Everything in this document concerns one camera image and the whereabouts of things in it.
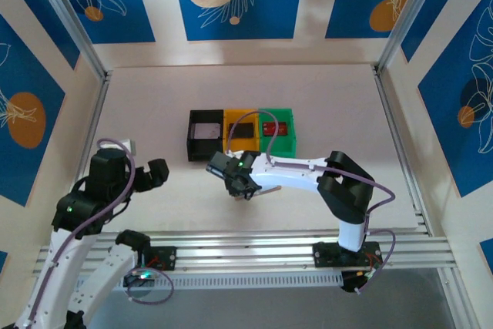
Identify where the white card red blossom print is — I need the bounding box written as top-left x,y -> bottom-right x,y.
191,123 -> 221,140

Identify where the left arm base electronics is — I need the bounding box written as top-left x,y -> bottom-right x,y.
122,267 -> 156,300

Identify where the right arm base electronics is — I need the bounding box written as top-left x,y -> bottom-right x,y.
340,267 -> 382,294

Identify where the black card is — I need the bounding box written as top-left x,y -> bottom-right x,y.
227,123 -> 255,139

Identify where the yellow plastic bin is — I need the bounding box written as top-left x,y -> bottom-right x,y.
222,108 -> 262,155

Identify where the black plastic bin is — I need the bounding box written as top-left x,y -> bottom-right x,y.
185,109 -> 226,163

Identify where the green plastic bin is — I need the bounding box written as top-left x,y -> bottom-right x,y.
257,107 -> 297,159

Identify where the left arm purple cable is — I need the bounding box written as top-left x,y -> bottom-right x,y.
22,137 -> 175,329

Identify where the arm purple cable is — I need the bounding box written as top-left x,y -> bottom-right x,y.
22,137 -> 175,329
225,112 -> 397,295

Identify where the aluminium rail frame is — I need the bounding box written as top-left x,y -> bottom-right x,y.
32,230 -> 458,278

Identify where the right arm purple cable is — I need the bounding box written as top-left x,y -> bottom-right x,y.
225,112 -> 397,295

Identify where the aluminium side rail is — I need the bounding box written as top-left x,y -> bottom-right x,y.
372,65 -> 434,236
55,70 -> 113,246

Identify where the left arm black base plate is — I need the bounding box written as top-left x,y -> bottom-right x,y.
130,246 -> 177,271

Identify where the white slotted cable duct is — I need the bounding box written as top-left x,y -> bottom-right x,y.
49,271 -> 344,290

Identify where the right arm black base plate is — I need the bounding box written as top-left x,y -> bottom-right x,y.
312,242 -> 383,268

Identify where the aluminium corner post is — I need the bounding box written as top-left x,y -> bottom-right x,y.
29,0 -> 109,80
376,0 -> 450,75

